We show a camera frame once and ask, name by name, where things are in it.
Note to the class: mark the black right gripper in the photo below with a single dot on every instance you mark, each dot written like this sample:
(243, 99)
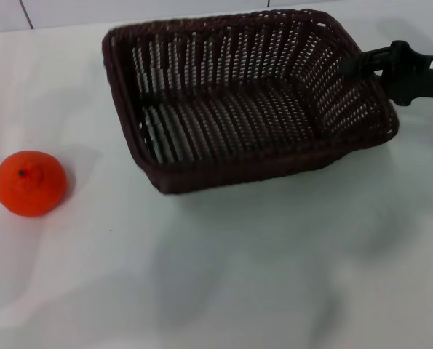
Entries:
(416, 80)

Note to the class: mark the dark brown woven basket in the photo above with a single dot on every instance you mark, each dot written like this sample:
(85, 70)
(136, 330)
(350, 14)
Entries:
(238, 123)

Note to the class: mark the orange mandarin fruit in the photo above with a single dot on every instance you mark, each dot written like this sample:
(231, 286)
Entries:
(30, 189)

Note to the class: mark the white table cloth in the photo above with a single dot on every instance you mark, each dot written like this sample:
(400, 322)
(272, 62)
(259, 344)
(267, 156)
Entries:
(201, 276)

